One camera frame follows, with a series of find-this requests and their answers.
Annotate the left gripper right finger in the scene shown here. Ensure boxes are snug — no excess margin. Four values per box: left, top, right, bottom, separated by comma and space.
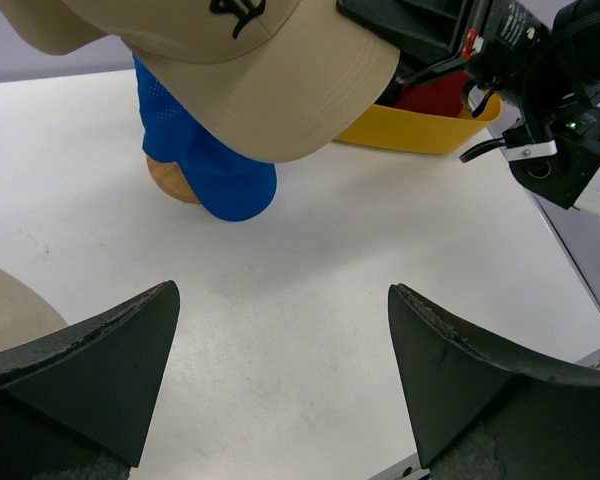
387, 283, 600, 480

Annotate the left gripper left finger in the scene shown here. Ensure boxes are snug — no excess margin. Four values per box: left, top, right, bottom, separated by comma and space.
0, 281, 180, 479

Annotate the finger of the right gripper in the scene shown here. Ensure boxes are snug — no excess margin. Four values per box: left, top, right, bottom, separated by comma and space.
336, 0, 473, 55
392, 50, 475, 85

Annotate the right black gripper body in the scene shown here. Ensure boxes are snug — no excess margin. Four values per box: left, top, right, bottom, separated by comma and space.
466, 1, 550, 95

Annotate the beige baseball cap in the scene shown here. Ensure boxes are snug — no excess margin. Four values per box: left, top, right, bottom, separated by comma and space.
0, 0, 399, 163

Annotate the blue baseball cap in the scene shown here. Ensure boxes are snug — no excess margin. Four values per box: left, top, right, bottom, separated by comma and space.
134, 59, 278, 222

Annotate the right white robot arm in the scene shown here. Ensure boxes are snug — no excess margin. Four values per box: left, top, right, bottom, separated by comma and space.
336, 0, 600, 216

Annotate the dark red cap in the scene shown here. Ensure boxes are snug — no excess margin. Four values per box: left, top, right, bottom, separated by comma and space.
392, 73, 471, 117

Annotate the yellow plastic bin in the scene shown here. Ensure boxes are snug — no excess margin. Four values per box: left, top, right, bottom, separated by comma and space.
335, 95, 503, 155

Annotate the beige mannequin head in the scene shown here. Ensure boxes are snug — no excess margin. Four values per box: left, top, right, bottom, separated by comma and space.
0, 269, 68, 352

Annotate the wooden hat stand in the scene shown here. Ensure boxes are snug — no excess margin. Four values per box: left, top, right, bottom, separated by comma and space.
146, 156, 200, 204

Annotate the aluminium side rail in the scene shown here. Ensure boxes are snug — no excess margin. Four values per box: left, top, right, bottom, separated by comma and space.
527, 192, 600, 312

